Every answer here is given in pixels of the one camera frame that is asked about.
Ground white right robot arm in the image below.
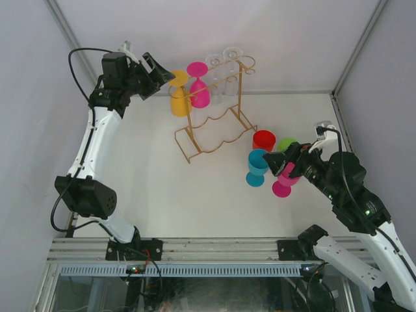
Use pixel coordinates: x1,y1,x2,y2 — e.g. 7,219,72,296
263,142,415,311

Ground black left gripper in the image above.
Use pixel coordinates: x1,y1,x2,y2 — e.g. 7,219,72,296
122,53,174,100

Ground left camera black cable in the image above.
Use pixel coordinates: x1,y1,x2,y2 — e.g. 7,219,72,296
67,47,114,101

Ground camera black cable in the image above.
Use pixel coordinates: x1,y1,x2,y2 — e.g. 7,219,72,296
320,126,374,228
67,47,114,101

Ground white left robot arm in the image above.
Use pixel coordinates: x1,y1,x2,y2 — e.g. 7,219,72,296
55,51,175,260

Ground clear wine glass left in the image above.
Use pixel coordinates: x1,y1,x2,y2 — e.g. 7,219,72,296
205,54,225,105

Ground clear wine glass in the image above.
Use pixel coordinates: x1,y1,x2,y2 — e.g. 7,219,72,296
223,47,242,96
205,54,225,105

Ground grey slotted cable duct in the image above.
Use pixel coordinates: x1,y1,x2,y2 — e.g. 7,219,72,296
60,263,302,278

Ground right camera black cable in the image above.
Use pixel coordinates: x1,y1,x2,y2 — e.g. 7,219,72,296
320,126,374,228

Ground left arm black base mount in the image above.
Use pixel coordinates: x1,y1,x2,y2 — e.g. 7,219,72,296
105,239,163,261

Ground blue wine glass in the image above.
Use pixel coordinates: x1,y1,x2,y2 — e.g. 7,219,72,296
246,149,269,187

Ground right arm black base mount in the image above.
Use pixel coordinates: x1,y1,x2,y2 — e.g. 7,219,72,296
277,239,314,261

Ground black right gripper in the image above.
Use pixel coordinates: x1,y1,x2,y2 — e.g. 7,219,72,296
262,138,339,202

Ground orange wine glass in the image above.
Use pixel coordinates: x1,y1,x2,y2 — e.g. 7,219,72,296
169,70,192,117

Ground pink wine glass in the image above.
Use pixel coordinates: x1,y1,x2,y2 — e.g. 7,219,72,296
187,62,211,109
272,162,300,198

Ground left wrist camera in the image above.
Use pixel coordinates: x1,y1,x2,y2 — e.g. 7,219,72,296
118,40,137,62

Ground aluminium frame rail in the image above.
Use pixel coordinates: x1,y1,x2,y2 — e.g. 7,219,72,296
45,236,371,265

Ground red wine glass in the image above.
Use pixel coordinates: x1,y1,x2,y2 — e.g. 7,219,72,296
252,130,276,152

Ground green wine glass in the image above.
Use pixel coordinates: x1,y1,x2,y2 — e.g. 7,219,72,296
276,137,297,152

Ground clear wine glass right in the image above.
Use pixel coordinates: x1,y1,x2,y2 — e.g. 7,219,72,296
223,47,242,96

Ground gold wire glass rack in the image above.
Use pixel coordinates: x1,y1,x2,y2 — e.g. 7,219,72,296
174,54,257,163

